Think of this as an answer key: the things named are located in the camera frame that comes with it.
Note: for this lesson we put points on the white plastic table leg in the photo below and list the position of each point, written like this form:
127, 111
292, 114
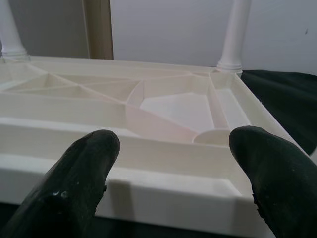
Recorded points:
235, 37
11, 32

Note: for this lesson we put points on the white plastic table top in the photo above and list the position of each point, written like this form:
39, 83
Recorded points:
161, 158

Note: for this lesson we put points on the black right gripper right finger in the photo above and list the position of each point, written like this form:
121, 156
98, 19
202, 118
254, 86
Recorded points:
280, 178

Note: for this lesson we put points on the white door frame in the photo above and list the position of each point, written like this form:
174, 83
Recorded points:
99, 27

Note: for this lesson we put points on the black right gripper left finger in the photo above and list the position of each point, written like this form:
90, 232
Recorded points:
69, 183

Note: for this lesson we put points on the black cloth table cover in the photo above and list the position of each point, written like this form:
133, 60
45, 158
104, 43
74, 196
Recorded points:
284, 99

